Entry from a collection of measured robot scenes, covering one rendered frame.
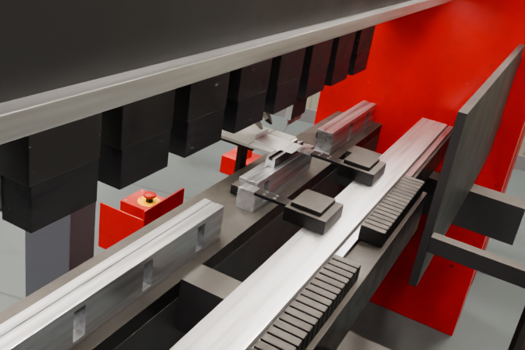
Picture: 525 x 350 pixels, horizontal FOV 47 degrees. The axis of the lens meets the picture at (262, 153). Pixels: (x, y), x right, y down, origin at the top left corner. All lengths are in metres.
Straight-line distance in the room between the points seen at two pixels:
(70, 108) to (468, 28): 2.03
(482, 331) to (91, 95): 2.64
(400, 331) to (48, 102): 2.44
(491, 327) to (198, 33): 2.53
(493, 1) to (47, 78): 2.04
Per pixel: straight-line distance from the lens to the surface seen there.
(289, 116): 1.78
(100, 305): 1.23
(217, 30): 0.87
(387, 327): 2.89
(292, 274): 1.28
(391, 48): 2.58
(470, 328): 3.08
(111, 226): 1.83
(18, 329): 1.13
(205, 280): 1.40
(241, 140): 1.85
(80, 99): 0.64
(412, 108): 2.60
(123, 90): 0.69
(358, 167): 1.75
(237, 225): 1.63
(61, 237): 2.26
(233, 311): 1.15
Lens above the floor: 1.69
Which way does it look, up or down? 23 degrees down
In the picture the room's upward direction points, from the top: 9 degrees clockwise
